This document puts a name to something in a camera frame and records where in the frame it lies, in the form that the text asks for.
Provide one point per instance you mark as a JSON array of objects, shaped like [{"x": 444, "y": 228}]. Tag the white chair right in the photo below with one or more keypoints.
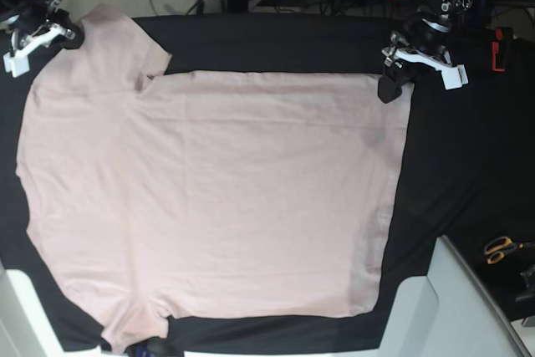
[{"x": 448, "y": 312}]

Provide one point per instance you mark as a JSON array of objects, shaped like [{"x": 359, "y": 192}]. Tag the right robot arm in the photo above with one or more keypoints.
[{"x": 27, "y": 7}]

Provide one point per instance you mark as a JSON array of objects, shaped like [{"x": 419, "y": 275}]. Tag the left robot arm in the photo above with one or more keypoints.
[{"x": 422, "y": 44}]

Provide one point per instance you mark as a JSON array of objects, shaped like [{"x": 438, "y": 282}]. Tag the white chair left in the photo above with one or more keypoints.
[{"x": 25, "y": 328}]

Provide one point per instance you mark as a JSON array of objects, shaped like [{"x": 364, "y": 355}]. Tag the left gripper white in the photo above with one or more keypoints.
[{"x": 402, "y": 63}]

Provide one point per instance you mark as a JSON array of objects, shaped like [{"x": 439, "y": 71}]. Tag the red black clamp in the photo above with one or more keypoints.
[{"x": 501, "y": 47}]

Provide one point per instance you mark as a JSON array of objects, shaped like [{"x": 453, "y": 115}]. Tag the pink T-shirt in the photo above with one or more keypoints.
[{"x": 219, "y": 195}]

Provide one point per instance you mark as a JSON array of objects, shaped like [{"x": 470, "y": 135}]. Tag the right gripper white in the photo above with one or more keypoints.
[{"x": 28, "y": 33}]

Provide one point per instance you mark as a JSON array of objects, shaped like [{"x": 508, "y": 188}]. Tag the orange handled scissors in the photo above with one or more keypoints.
[{"x": 500, "y": 247}]

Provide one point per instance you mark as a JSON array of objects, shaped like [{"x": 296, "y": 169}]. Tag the white chair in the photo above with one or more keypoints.
[
  {"x": 448, "y": 312},
  {"x": 25, "y": 328}
]

